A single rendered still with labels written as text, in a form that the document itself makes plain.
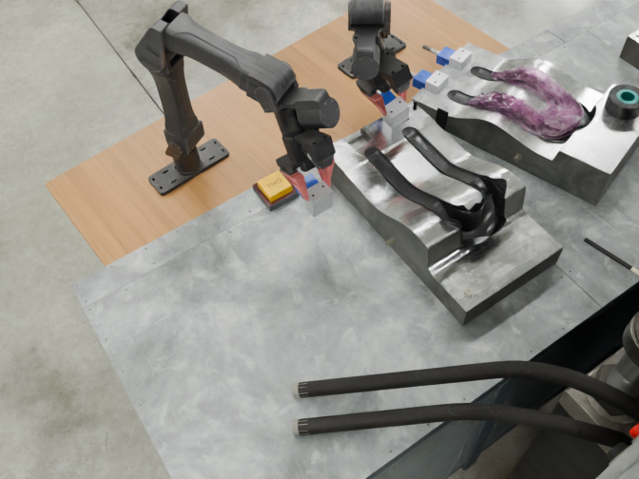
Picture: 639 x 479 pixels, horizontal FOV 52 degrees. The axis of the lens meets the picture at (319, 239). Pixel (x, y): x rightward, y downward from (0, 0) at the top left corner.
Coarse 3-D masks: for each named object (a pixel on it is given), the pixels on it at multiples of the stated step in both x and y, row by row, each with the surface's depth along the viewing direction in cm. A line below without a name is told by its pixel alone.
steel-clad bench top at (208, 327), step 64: (576, 64) 174; (128, 256) 147; (192, 256) 146; (256, 256) 145; (320, 256) 144; (384, 256) 143; (576, 256) 140; (128, 320) 138; (192, 320) 137; (256, 320) 136; (320, 320) 135; (384, 320) 134; (448, 320) 133; (512, 320) 132; (576, 320) 132; (128, 384) 129; (192, 384) 129; (256, 384) 128; (448, 384) 126; (192, 448) 121; (256, 448) 121; (320, 448) 120; (384, 448) 119
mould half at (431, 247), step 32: (384, 128) 153; (352, 160) 148; (416, 160) 147; (480, 160) 144; (352, 192) 148; (384, 192) 143; (448, 192) 137; (512, 192) 134; (384, 224) 141; (416, 224) 131; (448, 224) 131; (512, 224) 139; (416, 256) 134; (448, 256) 134; (480, 256) 135; (512, 256) 134; (544, 256) 134; (448, 288) 131; (480, 288) 130; (512, 288) 134
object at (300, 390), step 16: (432, 368) 119; (448, 368) 118; (464, 368) 116; (480, 368) 116; (304, 384) 124; (320, 384) 123; (336, 384) 122; (352, 384) 121; (368, 384) 120; (384, 384) 120; (400, 384) 119; (416, 384) 118; (432, 384) 118
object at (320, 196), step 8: (312, 176) 138; (312, 184) 137; (320, 184) 135; (312, 192) 134; (320, 192) 134; (328, 192) 134; (304, 200) 137; (312, 200) 133; (320, 200) 134; (328, 200) 136; (312, 208) 135; (320, 208) 137; (328, 208) 138
